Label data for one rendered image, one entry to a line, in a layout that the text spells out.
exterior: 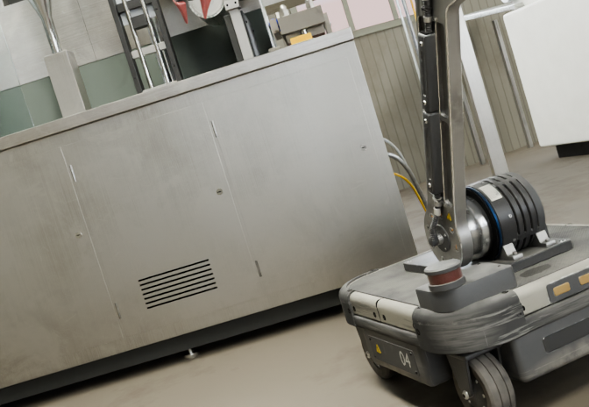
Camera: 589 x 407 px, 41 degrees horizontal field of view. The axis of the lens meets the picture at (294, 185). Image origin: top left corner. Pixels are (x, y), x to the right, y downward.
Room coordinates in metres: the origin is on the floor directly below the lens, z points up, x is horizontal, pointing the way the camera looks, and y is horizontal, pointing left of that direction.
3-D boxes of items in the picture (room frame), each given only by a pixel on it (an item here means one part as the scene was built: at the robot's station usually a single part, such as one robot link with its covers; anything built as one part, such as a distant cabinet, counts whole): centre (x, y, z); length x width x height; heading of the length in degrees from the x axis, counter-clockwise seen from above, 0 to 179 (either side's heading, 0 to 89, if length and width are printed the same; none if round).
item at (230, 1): (2.80, 0.02, 1.05); 0.06 x 0.05 x 0.31; 177
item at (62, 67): (2.99, 0.70, 1.19); 0.14 x 0.14 x 0.57
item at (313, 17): (2.99, -0.21, 1.00); 0.40 x 0.16 x 0.06; 177
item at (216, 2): (2.97, 0.09, 1.18); 0.26 x 0.12 x 0.12; 177
